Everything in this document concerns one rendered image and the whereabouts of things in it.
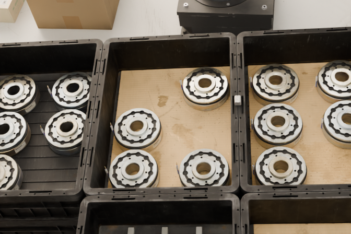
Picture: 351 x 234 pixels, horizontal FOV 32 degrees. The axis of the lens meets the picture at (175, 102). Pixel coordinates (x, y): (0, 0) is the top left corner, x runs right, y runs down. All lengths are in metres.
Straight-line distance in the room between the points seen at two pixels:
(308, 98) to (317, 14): 0.40
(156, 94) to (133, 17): 0.41
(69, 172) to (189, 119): 0.29
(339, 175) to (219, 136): 0.26
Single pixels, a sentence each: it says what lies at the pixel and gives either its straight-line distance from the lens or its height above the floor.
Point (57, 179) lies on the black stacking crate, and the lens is 1.35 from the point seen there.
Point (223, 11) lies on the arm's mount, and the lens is 1.61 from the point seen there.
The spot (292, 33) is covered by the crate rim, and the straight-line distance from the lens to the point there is 1.38.
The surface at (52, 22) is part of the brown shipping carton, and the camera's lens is 1.79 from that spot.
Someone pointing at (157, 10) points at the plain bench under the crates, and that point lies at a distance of 1.78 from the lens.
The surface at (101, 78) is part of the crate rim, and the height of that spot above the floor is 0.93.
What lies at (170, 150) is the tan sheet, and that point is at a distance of 1.33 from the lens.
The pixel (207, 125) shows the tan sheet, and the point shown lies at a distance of 1.36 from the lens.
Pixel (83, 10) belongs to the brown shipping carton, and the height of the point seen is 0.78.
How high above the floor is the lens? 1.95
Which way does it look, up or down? 53 degrees down
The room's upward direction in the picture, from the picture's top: 11 degrees counter-clockwise
